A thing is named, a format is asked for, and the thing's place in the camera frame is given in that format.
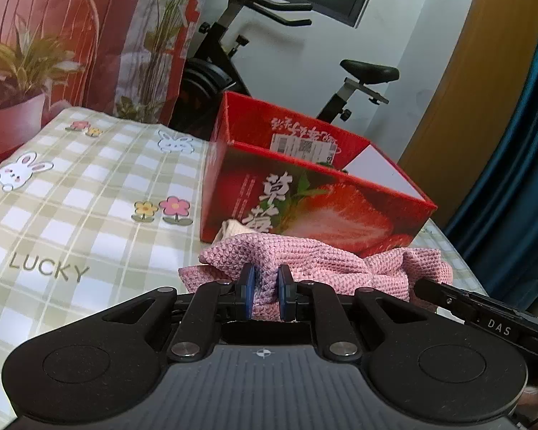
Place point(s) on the black exercise bike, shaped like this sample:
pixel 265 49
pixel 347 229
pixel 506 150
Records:
pixel 215 67

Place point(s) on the wooden door panel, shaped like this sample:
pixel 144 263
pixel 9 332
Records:
pixel 470 76

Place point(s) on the printed backdrop cloth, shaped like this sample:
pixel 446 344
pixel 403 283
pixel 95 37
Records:
pixel 49 53

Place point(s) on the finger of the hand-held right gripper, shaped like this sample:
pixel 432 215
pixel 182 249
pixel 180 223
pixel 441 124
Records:
pixel 439 296

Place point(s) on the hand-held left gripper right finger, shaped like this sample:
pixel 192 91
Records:
pixel 283 294

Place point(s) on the red strawberry print cardboard box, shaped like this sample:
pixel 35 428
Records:
pixel 323 215

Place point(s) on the blue curtain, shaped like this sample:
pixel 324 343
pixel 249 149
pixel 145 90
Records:
pixel 520 165

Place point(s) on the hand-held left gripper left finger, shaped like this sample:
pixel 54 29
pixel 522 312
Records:
pixel 248 294

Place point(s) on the pink knitted cloth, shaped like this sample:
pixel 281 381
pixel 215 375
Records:
pixel 323 260

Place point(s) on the cream knitted cloth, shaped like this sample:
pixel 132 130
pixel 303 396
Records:
pixel 231 230

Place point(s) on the green checked rabbit print tablecloth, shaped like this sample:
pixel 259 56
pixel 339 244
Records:
pixel 94 215

